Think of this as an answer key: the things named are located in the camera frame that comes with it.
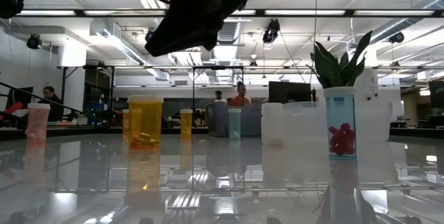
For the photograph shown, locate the green leafy plant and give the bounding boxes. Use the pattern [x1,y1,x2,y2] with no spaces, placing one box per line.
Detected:
[309,30,374,89]

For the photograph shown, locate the black computer monitor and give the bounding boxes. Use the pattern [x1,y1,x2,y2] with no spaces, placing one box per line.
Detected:
[268,80,312,105]
[4,86,35,111]
[428,80,444,109]

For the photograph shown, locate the white opaque pill bottle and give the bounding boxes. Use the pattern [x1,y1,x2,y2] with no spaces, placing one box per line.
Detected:
[260,102,285,146]

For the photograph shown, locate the small orange pill bottle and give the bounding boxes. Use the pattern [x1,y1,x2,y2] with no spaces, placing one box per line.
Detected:
[179,108,194,141]
[121,108,143,141]

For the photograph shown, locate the person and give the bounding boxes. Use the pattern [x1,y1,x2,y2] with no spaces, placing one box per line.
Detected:
[40,85,65,123]
[212,89,228,104]
[229,80,252,107]

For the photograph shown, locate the red flat object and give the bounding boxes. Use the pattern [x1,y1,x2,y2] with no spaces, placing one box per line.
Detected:
[2,101,24,116]

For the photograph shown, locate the blue storage crates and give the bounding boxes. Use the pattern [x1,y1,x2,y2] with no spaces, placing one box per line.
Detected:
[84,101,112,127]

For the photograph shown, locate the large orange pill bottle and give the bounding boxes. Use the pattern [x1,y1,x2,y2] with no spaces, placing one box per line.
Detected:
[126,94,164,149]

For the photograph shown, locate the teal pill bottle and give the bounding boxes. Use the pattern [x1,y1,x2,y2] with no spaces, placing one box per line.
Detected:
[228,108,242,141]

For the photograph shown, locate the blue bottle with red pills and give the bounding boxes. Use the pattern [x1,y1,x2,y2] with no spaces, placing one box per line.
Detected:
[323,86,358,162]

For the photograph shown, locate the pink pill bottle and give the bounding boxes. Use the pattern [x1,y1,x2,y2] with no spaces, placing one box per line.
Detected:
[26,103,51,146]

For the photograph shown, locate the grey plastic bin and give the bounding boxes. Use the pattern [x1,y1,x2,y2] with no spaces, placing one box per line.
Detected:
[207,101,263,138]

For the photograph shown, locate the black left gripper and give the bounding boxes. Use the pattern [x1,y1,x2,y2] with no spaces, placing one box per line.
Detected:
[144,0,296,58]

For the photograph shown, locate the white plant pot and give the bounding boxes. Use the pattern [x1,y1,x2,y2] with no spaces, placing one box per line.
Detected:
[282,101,393,145]

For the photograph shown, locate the white ventilation duct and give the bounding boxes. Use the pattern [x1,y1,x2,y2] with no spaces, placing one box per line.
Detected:
[89,19,171,82]

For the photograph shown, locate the black overhead frame beam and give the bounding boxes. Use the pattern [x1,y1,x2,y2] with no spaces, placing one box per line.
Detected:
[0,8,444,18]

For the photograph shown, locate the black overhead camera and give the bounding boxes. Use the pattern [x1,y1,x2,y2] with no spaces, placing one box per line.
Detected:
[262,18,281,44]

